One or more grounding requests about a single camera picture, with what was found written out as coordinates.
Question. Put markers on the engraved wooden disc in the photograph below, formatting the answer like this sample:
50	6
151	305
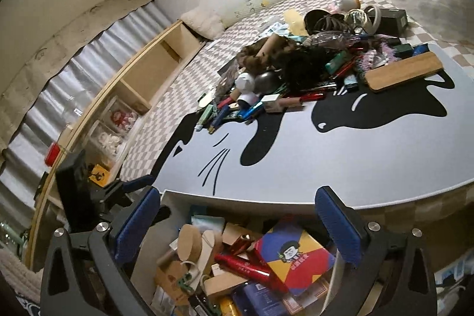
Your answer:
168	281

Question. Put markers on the clear glitter plastic wrap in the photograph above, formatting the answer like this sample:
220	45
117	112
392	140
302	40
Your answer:
329	40

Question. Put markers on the white blue medicine packets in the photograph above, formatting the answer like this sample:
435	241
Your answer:
276	29

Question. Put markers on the pink patterned box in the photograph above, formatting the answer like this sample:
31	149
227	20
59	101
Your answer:
307	295

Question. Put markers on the small yellow box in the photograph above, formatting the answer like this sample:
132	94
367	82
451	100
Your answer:
99	176

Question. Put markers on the small red box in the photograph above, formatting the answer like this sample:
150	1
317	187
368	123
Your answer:
53	155

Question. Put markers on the clear white flower display box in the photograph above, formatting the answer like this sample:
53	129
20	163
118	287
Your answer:
107	142

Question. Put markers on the round wooden disc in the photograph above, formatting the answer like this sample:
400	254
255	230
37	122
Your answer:
189	242

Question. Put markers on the colourful patterned box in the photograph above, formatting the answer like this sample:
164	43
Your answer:
296	256

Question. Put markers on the person's left forearm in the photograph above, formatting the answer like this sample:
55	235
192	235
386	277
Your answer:
18	271

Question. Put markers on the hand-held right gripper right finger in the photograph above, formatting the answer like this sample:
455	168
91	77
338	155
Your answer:
337	227

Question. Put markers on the small white box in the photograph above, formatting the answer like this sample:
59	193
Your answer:
272	103

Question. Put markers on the metallic blue lighter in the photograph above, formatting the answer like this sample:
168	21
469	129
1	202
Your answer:
251	111

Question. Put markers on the fluffy white pillow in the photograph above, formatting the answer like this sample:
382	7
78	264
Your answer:
202	23

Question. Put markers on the brown feather boa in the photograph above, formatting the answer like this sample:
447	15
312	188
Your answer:
251	55

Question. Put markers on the kraft cardboard box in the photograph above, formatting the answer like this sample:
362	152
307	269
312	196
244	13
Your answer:
222	286

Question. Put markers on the clear doll display box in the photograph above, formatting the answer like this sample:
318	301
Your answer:
124	118

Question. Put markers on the dark grey ball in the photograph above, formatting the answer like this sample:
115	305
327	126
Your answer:
266	82

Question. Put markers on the cardboard tube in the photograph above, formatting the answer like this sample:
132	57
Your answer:
272	45

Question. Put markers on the green lighter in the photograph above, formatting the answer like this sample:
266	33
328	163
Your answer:
335	62

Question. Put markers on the pale teal packet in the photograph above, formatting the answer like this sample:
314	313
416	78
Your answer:
207	223

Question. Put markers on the wooden bedside shelf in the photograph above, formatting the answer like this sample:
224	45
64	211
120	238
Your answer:
148	79

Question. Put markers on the red lighter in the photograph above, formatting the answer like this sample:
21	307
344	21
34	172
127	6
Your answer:
344	70

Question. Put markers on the wooden board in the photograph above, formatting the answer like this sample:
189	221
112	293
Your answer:
403	73

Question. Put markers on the grey curtain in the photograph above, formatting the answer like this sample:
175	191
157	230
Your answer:
92	53

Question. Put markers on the small brown box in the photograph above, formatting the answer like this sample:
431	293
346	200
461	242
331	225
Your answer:
290	103

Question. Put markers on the yellow plastic bottle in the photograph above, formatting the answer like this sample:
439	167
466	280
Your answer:
294	21

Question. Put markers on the white tape roll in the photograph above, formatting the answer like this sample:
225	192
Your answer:
376	20

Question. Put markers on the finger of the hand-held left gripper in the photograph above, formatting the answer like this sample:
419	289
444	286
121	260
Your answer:
139	182
113	192

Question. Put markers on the green binder clip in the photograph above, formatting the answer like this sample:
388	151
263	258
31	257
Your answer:
184	284

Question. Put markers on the person's patterned dark clothing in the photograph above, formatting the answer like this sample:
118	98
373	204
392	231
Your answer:
29	306

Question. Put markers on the white cardboard box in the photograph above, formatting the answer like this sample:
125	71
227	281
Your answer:
259	208

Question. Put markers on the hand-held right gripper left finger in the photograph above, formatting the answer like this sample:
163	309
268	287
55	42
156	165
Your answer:
137	227

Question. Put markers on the black cardboard box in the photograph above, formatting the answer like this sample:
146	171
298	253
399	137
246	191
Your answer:
392	21

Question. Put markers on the cream wooden stick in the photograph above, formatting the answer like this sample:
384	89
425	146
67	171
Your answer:
211	249

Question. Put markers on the beige printed curtain valance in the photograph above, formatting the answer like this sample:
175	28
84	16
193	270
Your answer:
74	27

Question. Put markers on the dark blue packet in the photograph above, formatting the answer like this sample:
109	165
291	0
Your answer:
259	299

